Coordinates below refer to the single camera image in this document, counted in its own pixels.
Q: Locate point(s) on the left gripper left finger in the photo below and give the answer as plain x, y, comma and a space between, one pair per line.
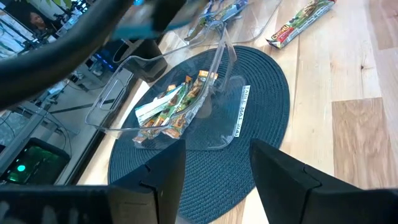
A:
164, 193

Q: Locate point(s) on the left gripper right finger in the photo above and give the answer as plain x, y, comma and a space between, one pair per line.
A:
286, 193

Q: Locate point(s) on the red chewy granola bar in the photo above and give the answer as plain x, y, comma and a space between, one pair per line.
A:
295, 26

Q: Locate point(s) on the dark round woven placemat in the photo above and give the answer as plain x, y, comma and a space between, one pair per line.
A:
217, 174

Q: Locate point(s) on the clear plastic bin with label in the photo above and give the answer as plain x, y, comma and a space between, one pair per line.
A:
224, 124

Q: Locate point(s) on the computer tower with green light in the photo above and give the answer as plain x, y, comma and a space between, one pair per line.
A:
37, 161

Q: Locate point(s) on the person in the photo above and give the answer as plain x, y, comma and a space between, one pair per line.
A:
37, 21

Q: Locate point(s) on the black aluminium table frame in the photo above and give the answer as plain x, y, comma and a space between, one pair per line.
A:
84, 168

